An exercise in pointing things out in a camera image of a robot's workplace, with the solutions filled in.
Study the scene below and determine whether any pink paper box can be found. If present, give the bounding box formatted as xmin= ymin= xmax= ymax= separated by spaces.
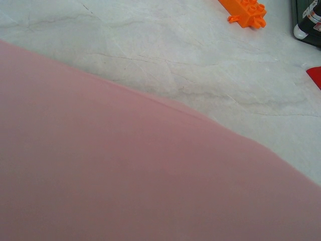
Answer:
xmin=0 ymin=39 xmax=321 ymax=241

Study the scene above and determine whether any orange toy chassis brick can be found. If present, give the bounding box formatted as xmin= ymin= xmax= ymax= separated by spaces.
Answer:
xmin=217 ymin=0 xmax=267 ymax=29

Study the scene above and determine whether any red curved toy brick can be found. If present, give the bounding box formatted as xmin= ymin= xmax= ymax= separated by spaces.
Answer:
xmin=305 ymin=65 xmax=321 ymax=90

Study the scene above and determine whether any black ribbed carry case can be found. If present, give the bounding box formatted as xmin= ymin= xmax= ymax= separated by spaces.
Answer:
xmin=292 ymin=0 xmax=321 ymax=48

